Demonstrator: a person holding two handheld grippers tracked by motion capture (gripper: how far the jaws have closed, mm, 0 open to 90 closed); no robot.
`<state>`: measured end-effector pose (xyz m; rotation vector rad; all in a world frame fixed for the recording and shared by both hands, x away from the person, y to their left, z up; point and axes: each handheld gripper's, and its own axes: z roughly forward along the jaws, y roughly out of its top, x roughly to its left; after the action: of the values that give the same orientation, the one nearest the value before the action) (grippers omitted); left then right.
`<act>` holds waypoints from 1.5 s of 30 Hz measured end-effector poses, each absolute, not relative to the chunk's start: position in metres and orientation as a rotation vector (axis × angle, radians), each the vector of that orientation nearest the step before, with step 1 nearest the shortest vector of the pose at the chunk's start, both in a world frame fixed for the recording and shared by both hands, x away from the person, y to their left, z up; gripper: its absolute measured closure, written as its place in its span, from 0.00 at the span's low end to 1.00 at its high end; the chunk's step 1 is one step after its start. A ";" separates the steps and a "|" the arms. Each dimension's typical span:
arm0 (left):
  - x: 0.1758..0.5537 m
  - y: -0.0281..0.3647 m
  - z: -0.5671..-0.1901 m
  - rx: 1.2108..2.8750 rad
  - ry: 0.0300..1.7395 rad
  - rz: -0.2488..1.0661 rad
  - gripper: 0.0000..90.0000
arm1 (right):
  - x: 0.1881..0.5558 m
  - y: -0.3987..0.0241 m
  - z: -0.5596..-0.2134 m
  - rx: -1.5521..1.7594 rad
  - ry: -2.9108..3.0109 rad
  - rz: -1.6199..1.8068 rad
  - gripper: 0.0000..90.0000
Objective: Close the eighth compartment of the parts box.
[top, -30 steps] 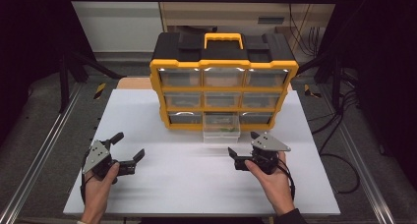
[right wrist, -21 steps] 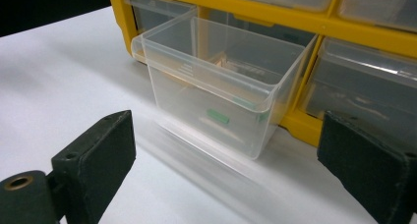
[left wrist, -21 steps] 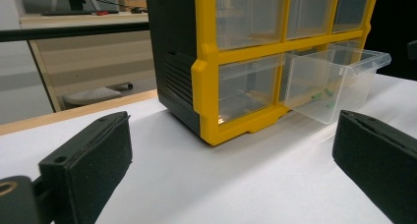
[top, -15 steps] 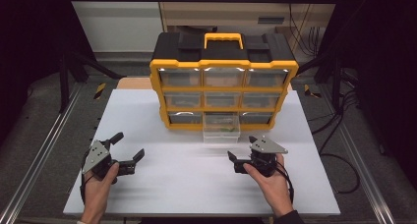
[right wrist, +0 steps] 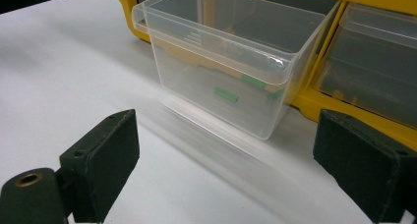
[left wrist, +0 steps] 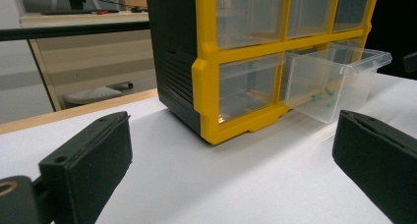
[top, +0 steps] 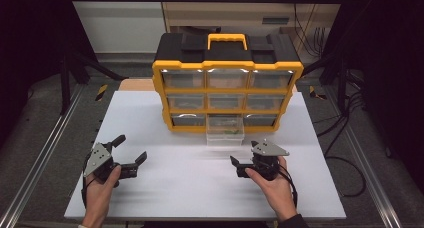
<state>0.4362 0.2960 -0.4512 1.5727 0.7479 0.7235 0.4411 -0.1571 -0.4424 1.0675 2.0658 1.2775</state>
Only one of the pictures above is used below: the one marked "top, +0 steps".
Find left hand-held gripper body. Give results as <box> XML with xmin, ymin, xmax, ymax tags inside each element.
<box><xmin>82</xmin><ymin>142</ymin><xmax>123</xmax><ymax>183</ymax></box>

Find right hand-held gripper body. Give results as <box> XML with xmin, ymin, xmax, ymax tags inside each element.
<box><xmin>248</xmin><ymin>139</ymin><xmax>291</xmax><ymax>182</ymax></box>

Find clear plastic drawer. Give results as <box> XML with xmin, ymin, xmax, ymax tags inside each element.
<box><xmin>205</xmin><ymin>114</ymin><xmax>245</xmax><ymax>147</ymax></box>

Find yellow black drawer organizer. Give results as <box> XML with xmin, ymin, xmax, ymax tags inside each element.
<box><xmin>152</xmin><ymin>32</ymin><xmax>305</xmax><ymax>134</ymax></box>

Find person's left hand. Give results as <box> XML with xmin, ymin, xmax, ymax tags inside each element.
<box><xmin>83</xmin><ymin>164</ymin><xmax>123</xmax><ymax>220</ymax></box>

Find person's right hand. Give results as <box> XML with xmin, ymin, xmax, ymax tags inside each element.
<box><xmin>244</xmin><ymin>155</ymin><xmax>299</xmax><ymax>223</ymax></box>

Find yellow black striped tape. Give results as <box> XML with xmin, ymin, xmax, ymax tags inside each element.
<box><xmin>94</xmin><ymin>83</ymin><xmax>110</xmax><ymax>103</ymax></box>
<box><xmin>308</xmin><ymin>85</ymin><xmax>328</xmax><ymax>101</ymax></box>

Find black metal stand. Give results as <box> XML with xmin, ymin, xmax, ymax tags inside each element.
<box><xmin>301</xmin><ymin>51</ymin><xmax>350</xmax><ymax>116</ymax></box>
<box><xmin>59</xmin><ymin>50</ymin><xmax>128</xmax><ymax>116</ymax></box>

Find set of clear organizer drawers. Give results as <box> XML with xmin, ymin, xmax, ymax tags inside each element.
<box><xmin>160</xmin><ymin>68</ymin><xmax>295</xmax><ymax>128</ymax></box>

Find white panel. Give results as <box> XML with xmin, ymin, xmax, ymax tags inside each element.
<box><xmin>65</xmin><ymin>0</ymin><xmax>168</xmax><ymax>55</ymax></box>

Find black curtain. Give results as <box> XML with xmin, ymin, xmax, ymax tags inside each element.
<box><xmin>324</xmin><ymin>0</ymin><xmax>424</xmax><ymax>193</ymax></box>
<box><xmin>0</xmin><ymin>0</ymin><xmax>98</xmax><ymax>150</ymax></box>

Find wooden cabinet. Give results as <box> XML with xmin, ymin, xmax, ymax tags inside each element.
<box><xmin>159</xmin><ymin>0</ymin><xmax>348</xmax><ymax>36</ymax></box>

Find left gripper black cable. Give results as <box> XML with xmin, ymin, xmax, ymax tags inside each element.
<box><xmin>80</xmin><ymin>152</ymin><xmax>98</xmax><ymax>209</ymax></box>

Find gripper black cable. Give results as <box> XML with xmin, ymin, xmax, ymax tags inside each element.
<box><xmin>80</xmin><ymin>152</ymin><xmax>98</xmax><ymax>209</ymax></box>
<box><xmin>266</xmin><ymin>161</ymin><xmax>299</xmax><ymax>210</ymax></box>

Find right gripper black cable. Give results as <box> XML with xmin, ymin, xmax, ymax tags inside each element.
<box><xmin>266</xmin><ymin>161</ymin><xmax>299</xmax><ymax>210</ymax></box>

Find aluminium floor rail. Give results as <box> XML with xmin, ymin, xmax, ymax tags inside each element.
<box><xmin>0</xmin><ymin>84</ymin><xmax>85</xmax><ymax>228</ymax></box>
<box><xmin>324</xmin><ymin>86</ymin><xmax>403</xmax><ymax>228</ymax></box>

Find bundle of black floor cables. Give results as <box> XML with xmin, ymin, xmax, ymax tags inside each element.
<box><xmin>312</xmin><ymin>90</ymin><xmax>367</xmax><ymax>138</ymax></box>

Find looped black floor cable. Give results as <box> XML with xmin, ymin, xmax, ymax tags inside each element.
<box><xmin>324</xmin><ymin>155</ymin><xmax>367</xmax><ymax>199</ymax></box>

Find hanging black wall cables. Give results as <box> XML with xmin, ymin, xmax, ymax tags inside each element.
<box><xmin>292</xmin><ymin>2</ymin><xmax>327</xmax><ymax>58</ymax></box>

